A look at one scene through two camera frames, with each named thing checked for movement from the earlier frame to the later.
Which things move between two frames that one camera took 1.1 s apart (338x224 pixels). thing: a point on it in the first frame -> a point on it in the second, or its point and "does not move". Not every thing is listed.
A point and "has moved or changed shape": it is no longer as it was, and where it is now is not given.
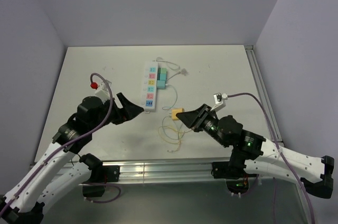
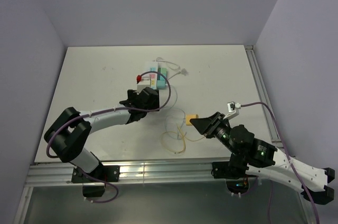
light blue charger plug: [160, 84] does not move
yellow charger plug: [175, 110] has moved or changed shape
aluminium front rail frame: [155, 172] does not move
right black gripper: [195, 118] -> [205, 124]
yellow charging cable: [170, 135] -> [184, 139]
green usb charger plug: [161, 70] does not move
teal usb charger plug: [161, 76] does not move
